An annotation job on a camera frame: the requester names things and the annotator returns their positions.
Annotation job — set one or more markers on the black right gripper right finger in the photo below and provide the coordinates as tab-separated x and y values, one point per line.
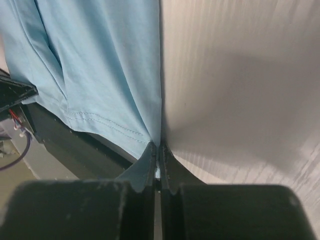
194	210

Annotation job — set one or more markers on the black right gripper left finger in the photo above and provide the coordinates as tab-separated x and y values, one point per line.
122	208

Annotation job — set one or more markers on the light blue printed t-shirt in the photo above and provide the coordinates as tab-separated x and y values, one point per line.
95	64

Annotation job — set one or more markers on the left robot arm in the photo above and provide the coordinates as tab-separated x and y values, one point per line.
13	92

